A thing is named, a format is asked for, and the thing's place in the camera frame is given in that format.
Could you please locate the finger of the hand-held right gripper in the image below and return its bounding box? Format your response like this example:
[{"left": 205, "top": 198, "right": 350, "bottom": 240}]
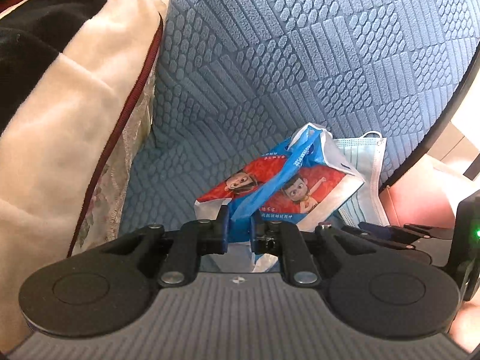
[
  {"left": 403, "top": 223, "right": 457, "bottom": 241},
  {"left": 343, "top": 220, "right": 433, "bottom": 268}
]

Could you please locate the black chair frame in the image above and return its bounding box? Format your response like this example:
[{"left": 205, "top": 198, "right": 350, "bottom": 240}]
[{"left": 377, "top": 43, "right": 480, "bottom": 193}]

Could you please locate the blue face mask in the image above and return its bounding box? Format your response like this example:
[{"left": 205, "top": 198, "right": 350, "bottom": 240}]
[{"left": 332, "top": 131, "right": 391, "bottom": 228}]

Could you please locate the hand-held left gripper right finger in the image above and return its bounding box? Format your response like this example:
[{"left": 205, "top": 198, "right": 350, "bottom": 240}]
[{"left": 250, "top": 212, "right": 377, "bottom": 286}]

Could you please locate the floral lace cloth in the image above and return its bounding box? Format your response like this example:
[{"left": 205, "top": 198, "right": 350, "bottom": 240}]
[{"left": 69, "top": 60, "right": 159, "bottom": 258}]

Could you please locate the blue textured seat cover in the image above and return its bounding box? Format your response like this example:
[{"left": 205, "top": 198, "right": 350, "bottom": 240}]
[{"left": 112, "top": 0, "right": 480, "bottom": 241}]

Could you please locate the cartoon print tissue packet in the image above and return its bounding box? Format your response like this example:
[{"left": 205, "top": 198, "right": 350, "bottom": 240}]
[{"left": 193, "top": 122, "right": 367, "bottom": 273}]

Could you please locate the cream black red blanket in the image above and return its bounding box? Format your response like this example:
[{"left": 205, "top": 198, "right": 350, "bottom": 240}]
[{"left": 0, "top": 0, "right": 166, "bottom": 346}]

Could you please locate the person's right hand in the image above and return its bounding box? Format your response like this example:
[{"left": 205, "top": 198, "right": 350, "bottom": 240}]
[{"left": 448, "top": 299, "right": 480, "bottom": 354}]

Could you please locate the pink cardboard box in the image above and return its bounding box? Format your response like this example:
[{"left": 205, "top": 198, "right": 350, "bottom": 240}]
[{"left": 379, "top": 154, "right": 466, "bottom": 230}]

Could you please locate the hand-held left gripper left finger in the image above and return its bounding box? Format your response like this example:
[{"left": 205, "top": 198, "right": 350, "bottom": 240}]
[{"left": 100, "top": 206, "right": 230, "bottom": 288}]

